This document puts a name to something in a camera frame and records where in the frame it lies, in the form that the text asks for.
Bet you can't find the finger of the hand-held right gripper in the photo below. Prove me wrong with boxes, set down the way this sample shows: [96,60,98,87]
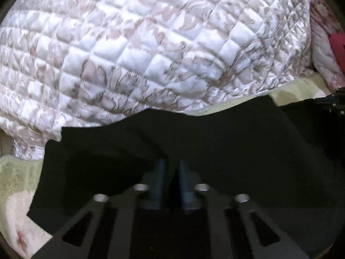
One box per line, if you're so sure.
[314,95,337,108]

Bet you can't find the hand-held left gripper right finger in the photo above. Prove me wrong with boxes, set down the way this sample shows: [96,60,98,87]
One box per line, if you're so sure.
[178,159,311,259]

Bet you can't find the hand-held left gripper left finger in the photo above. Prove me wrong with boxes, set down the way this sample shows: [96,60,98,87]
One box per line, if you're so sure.
[34,159,168,259]

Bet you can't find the black pants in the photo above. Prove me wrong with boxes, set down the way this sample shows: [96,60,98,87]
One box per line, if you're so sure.
[26,94,345,259]

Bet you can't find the pink pillow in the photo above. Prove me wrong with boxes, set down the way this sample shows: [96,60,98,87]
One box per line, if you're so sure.
[328,31,345,74]

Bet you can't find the pink floral comforter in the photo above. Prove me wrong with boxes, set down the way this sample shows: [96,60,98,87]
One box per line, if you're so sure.
[309,0,345,92]

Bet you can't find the white beige quilted bedspread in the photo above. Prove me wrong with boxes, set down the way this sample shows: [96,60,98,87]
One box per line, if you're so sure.
[0,0,320,160]

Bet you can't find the green floral fleece blanket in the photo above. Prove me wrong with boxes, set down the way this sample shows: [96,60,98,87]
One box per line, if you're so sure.
[0,73,329,257]

